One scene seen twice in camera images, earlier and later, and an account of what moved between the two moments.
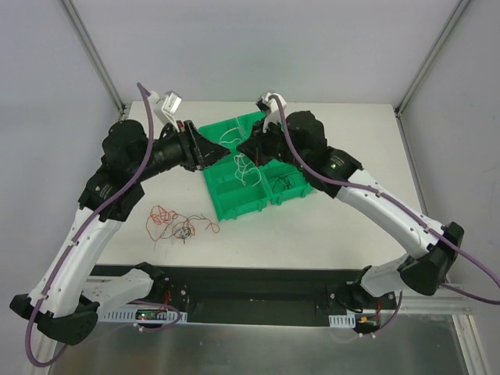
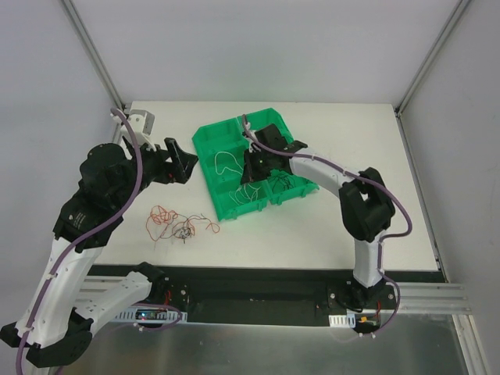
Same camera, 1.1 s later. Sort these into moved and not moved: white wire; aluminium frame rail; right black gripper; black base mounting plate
Moved: white wire; right black gripper
Not moved: aluminium frame rail; black base mounting plate
